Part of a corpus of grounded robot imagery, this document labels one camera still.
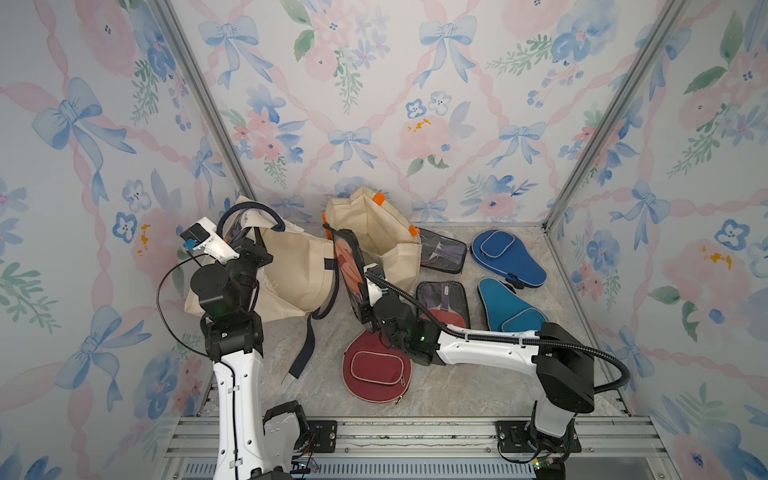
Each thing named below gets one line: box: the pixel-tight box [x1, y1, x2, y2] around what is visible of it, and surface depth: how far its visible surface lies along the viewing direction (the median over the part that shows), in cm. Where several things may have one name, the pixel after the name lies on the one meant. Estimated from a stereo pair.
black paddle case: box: [419, 227, 468, 274], surface depth 112 cm
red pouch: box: [342, 329, 413, 403], surface depth 81 cm
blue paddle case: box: [471, 230, 547, 289], surface depth 109 cm
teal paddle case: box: [478, 278, 549, 332], surface depth 95 cm
